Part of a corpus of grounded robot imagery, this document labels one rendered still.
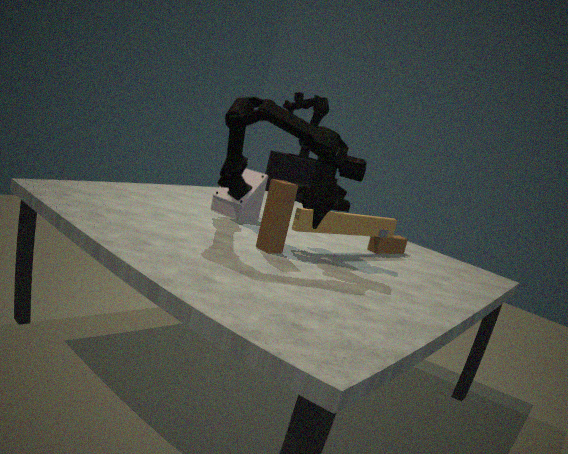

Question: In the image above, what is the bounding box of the long brown wooden rail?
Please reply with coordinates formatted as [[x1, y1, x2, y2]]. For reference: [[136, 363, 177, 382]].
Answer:
[[292, 208, 398, 238]]

